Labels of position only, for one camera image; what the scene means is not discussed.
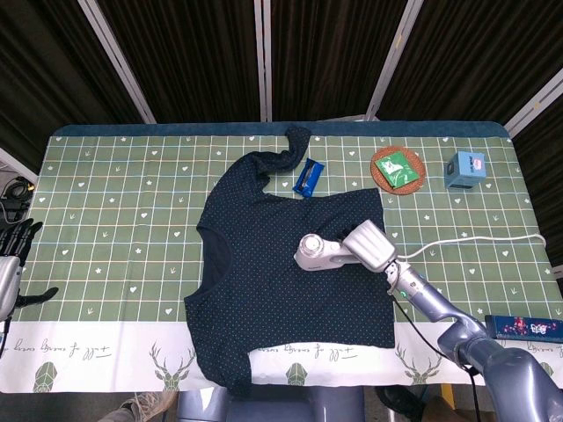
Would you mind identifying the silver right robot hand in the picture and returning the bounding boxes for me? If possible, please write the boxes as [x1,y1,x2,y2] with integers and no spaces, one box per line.
[335,221,399,273]

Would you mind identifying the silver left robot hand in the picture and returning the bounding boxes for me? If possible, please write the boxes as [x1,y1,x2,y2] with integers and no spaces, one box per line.
[0,218,60,320]

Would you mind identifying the white handheld steam iron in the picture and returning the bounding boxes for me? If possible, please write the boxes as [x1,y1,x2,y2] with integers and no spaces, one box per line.
[293,233,367,272]

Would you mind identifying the dark blue dotted shirt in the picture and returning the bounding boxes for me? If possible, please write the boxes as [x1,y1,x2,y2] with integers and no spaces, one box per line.
[183,126,396,393]

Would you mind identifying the round woven rattan coaster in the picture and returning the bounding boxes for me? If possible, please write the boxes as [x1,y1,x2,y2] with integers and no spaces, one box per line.
[370,147,427,193]

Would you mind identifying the green flat packet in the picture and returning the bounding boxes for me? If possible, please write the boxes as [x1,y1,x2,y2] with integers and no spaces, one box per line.
[374,152,420,190]

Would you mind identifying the blue snack packet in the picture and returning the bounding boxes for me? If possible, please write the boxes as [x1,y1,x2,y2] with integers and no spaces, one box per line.
[292,157,325,198]

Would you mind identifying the green checked tablecloth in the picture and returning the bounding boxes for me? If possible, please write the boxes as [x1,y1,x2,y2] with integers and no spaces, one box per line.
[0,122,563,393]

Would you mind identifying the light blue cardboard box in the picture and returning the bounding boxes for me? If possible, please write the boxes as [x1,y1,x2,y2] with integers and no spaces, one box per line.
[442,151,489,191]

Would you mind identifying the black shoe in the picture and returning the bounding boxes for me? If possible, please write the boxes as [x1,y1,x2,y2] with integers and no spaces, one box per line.
[375,386,426,417]

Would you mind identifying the dark blue patterned box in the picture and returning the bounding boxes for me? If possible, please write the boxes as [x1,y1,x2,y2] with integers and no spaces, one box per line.
[485,313,563,342]

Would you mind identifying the beige shoe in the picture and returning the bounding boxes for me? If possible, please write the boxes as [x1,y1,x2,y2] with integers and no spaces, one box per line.
[106,388,179,422]

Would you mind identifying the dark brown pleated curtain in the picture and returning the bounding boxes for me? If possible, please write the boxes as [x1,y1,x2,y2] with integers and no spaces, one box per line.
[0,0,563,251]

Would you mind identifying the black headphones with cables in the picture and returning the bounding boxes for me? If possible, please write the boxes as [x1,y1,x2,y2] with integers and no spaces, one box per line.
[0,174,37,226]

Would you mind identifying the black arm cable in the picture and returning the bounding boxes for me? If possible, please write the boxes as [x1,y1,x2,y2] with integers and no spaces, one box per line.
[386,285,479,422]

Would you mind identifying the white power cord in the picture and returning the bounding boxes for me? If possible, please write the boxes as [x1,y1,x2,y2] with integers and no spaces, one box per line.
[398,233,549,261]

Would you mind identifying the white screen frame post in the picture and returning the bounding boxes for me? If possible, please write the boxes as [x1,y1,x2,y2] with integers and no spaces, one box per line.
[77,0,157,125]
[366,0,424,120]
[252,0,274,123]
[504,67,563,138]

